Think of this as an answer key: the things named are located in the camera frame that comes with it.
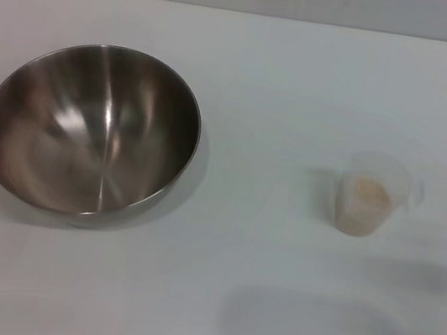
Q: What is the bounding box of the clear plastic measuring cup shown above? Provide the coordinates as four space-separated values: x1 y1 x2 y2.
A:
329 147 430 248

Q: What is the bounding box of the uncooked rice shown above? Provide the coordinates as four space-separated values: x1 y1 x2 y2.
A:
334 171 397 242

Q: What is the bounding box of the stainless steel mixing bowl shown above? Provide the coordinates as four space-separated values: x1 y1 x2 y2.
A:
0 27 214 243

